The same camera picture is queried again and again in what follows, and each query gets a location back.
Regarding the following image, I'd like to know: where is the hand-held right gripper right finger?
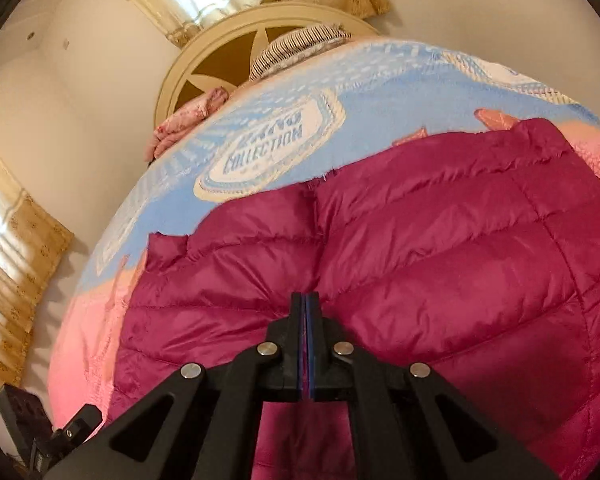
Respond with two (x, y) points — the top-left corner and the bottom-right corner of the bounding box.
(306, 292), (561, 480)

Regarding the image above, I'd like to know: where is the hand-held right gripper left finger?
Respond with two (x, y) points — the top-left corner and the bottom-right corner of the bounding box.
(42, 292), (305, 480)

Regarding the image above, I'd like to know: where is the cream wooden headboard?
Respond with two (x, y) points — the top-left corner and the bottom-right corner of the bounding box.
(155, 4), (381, 133)

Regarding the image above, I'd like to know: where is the magenta puffer jacket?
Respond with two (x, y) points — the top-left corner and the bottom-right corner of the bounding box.
(107, 119), (600, 480)

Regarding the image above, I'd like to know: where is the pink floral folded quilt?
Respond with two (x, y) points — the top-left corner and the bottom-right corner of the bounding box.
(147, 86), (231, 161)

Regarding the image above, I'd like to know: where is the pink and blue printed blanket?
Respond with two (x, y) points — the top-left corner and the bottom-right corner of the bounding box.
(47, 37), (600, 431)

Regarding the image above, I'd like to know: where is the striped pillow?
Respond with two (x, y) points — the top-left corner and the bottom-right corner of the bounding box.
(250, 24), (353, 81)

